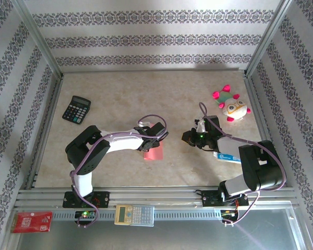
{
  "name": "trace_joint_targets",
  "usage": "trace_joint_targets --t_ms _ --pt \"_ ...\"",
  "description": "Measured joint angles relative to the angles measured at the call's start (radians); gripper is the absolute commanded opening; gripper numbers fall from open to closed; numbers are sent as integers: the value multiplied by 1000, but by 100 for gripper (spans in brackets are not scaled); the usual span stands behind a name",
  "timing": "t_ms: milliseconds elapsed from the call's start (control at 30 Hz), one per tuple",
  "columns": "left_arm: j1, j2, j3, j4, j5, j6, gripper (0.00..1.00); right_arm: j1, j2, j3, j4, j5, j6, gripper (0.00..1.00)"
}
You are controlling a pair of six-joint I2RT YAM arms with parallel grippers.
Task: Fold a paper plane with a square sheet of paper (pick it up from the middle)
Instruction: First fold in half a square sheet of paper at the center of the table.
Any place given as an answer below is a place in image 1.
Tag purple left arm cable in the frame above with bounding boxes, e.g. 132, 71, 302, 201
69, 114, 167, 229

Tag thin aluminium wall rail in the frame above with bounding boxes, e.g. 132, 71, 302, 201
59, 68, 247, 75

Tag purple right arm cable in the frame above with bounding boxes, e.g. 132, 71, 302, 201
199, 102, 287, 227

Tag grey slotted cable duct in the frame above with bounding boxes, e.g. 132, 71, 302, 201
52, 209, 225, 221

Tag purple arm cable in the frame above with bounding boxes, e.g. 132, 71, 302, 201
69, 114, 167, 229
199, 102, 287, 227

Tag red card packet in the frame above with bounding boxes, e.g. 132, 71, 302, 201
10, 211, 53, 234

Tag pink paper sheet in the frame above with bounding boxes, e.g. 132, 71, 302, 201
143, 123, 164, 161

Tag beige scientific calculator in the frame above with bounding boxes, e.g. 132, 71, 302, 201
114, 204, 155, 227

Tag white right cable tag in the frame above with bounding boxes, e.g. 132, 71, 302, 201
195, 118, 207, 133

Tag white and pink plush toy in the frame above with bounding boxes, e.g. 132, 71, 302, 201
212, 84, 252, 123

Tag blue and white packet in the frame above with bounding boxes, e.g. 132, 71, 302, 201
213, 152, 242, 164

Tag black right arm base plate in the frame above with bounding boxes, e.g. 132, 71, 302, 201
200, 189, 250, 208

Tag aluminium side rail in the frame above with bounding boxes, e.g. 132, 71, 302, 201
25, 75, 65, 190
242, 72, 286, 187

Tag grey metal sheet panel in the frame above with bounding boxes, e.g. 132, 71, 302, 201
5, 208, 312, 250

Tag aluminium frame post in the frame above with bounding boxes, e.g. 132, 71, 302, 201
11, 0, 65, 79
244, 0, 295, 76

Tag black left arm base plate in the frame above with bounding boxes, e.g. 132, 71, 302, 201
62, 191, 111, 209

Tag black desk calculator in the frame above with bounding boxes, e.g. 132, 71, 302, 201
62, 95, 92, 124

